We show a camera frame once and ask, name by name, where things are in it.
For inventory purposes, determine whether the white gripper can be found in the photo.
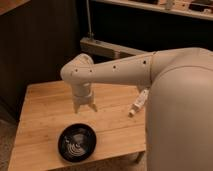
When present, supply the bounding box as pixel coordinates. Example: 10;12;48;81
72;83;98;114

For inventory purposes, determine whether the white plastic bottle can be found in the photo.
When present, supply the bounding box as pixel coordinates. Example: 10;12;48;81
129;89;149;117

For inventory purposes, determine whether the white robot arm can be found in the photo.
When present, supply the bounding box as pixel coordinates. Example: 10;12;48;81
60;47;213;171

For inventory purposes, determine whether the black ceramic bowl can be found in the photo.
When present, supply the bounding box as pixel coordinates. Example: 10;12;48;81
58;123;97;163

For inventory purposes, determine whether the wooden table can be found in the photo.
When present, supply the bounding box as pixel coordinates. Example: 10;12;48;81
8;81;146;171

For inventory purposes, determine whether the grey metal beam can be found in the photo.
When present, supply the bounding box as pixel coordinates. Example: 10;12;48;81
80;37;144;59

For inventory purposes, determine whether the metal vertical pole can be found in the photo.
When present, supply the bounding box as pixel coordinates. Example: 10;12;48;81
86;0;94;40

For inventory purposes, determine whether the wooden shelf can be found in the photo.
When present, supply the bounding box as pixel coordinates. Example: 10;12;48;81
94;0;213;21

